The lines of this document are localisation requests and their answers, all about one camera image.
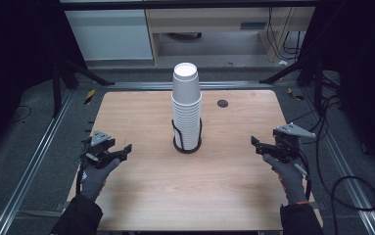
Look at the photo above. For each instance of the small white object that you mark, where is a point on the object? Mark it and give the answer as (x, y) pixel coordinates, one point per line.
(283, 62)

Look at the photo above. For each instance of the light wooden desk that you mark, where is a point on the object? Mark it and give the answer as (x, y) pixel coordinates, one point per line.
(208, 19)

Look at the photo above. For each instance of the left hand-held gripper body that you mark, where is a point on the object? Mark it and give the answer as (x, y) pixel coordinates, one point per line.
(98, 143)

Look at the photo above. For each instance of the white cabinet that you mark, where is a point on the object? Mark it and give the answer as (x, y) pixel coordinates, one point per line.
(110, 34)

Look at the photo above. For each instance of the black round table grommet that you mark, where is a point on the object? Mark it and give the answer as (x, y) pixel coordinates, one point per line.
(222, 103)

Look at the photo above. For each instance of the stack of white paper cups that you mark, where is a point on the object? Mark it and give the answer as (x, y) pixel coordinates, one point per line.
(186, 107)

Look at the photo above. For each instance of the metal floor rail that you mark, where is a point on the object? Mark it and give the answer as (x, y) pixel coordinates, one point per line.
(149, 85)
(28, 173)
(348, 182)

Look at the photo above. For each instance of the person's left hand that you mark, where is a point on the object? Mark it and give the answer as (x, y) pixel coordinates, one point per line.
(93, 179)

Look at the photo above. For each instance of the black metal stand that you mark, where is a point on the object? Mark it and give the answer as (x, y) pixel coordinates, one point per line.
(56, 88)
(318, 88)

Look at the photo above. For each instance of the yellow black tape piece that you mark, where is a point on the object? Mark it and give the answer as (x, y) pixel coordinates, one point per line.
(89, 97)
(294, 94)

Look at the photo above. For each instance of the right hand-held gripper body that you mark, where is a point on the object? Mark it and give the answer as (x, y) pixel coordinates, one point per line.
(288, 143)

